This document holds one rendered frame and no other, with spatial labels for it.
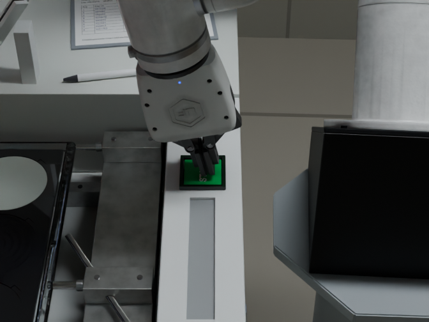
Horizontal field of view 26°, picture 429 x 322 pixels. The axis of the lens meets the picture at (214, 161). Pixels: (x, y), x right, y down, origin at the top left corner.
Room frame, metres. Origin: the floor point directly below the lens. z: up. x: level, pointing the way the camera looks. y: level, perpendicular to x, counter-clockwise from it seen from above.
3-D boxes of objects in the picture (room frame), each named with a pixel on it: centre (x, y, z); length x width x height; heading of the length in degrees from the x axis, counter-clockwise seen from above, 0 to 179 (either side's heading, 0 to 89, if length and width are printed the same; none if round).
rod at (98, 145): (0.94, 0.17, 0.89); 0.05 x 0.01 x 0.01; 90
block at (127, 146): (0.94, 0.11, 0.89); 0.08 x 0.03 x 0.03; 90
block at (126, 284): (0.70, 0.11, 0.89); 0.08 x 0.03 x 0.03; 90
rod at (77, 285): (0.70, 0.17, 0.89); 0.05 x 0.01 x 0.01; 90
